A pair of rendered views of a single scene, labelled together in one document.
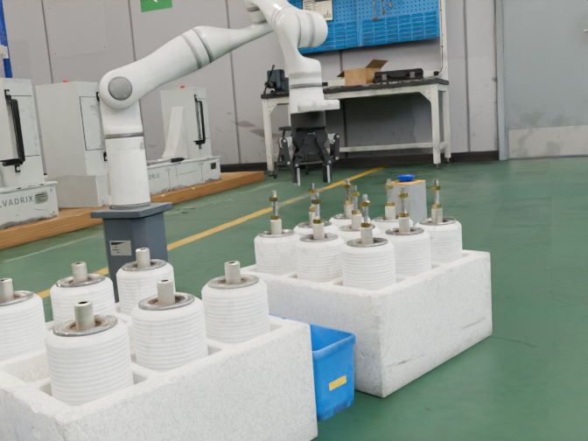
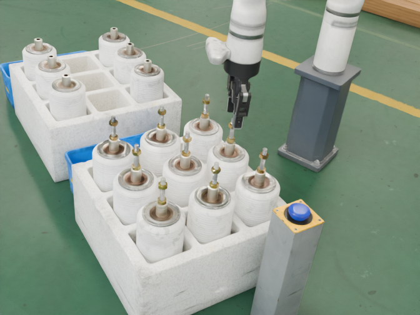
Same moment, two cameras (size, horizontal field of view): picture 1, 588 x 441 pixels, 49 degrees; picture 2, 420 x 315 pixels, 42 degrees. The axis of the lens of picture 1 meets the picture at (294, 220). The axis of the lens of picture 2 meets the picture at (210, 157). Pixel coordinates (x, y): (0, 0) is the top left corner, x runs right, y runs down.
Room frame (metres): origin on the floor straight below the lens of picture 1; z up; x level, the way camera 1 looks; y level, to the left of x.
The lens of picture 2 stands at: (1.53, -1.06, 0.97)
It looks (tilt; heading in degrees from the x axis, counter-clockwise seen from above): 36 degrees down; 100
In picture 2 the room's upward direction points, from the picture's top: 7 degrees clockwise
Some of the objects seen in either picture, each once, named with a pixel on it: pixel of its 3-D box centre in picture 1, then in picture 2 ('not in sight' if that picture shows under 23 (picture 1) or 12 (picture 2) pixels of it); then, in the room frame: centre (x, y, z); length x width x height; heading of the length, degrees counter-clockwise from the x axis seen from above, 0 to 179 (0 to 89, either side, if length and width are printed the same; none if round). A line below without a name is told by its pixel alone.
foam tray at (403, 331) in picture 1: (361, 303); (180, 219); (1.31, -0.13, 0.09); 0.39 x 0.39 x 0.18; 45
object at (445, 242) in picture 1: (438, 264); (159, 246); (1.31, -0.30, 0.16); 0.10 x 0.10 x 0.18
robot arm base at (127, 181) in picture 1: (128, 172); (335, 40); (1.58, 0.40, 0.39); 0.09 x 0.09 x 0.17; 68
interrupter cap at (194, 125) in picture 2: (276, 234); (204, 127); (1.31, 0.04, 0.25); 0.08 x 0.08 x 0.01
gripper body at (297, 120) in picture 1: (308, 131); (240, 73); (1.40, -0.05, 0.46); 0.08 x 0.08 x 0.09
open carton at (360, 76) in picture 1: (362, 74); not in sight; (6.07, -0.73, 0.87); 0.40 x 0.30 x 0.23; 54
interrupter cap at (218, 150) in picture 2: (314, 225); (229, 152); (1.39, -0.04, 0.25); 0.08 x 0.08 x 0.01
